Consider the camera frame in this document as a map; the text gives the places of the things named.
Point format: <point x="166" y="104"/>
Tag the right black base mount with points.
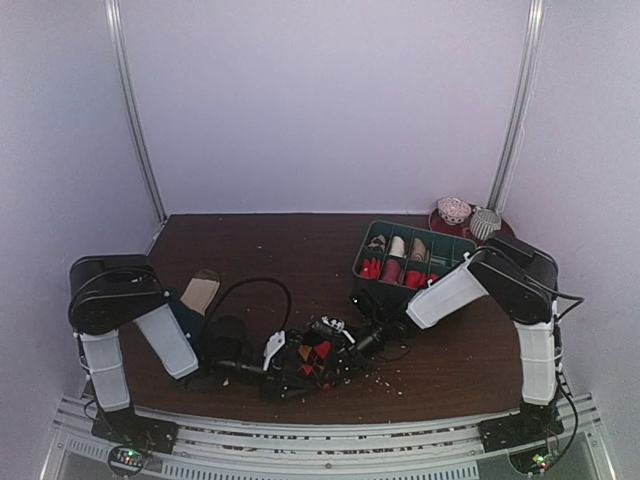
<point x="531" y="436"/>

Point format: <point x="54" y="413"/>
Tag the red zigzag rolled sock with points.
<point x="371" y="268"/>

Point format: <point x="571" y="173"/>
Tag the grey striped cup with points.
<point x="484" y="222"/>

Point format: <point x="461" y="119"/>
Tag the red and beige sock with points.
<point x="432" y="278"/>

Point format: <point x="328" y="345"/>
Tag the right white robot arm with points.
<point x="521" y="279"/>

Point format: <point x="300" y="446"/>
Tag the black beige patterned rolled sock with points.
<point x="377" y="243"/>

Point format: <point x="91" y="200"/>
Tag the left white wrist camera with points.
<point x="273" y="345"/>

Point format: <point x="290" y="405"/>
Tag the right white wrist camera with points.
<point x="333" y="327"/>

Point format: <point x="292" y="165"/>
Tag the tan rolled sock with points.
<point x="419" y="251"/>

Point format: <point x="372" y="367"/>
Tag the green divided organizer tray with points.
<point x="410" y="265"/>

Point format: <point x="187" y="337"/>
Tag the cream rolled sock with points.
<point x="397" y="247"/>

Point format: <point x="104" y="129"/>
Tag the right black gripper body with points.
<point x="347" y="353"/>

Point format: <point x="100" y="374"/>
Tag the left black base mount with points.
<point x="137" y="441"/>

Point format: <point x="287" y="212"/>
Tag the dark teal sock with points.
<point x="191" y="323"/>

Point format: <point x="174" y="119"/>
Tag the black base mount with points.
<point x="531" y="436"/>
<point x="137" y="441"/>

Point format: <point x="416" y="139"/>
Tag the black argyle sock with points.
<point x="314" y="361"/>

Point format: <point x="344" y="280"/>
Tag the red rolled sock in tray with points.
<point x="415" y="279"/>

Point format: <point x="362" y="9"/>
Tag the aluminium frame post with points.
<point x="116" y="31"/>
<point x="524" y="87"/>

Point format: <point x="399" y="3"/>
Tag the maroon rolled sock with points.
<point x="392" y="272"/>

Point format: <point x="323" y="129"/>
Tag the pink patterned bowl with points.
<point x="453" y="211"/>

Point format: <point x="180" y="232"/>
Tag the left aluminium frame post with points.
<point x="116" y="31"/>

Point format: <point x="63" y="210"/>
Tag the right aluminium frame post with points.
<point x="524" y="87"/>

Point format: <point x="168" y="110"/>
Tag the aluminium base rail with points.
<point x="212" y="448"/>

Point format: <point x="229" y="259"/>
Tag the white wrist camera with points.
<point x="273" y="345"/>
<point x="333" y="327"/>

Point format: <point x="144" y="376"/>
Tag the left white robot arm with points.
<point x="200" y="352"/>

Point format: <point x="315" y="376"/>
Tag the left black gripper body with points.
<point x="269" y="387"/>

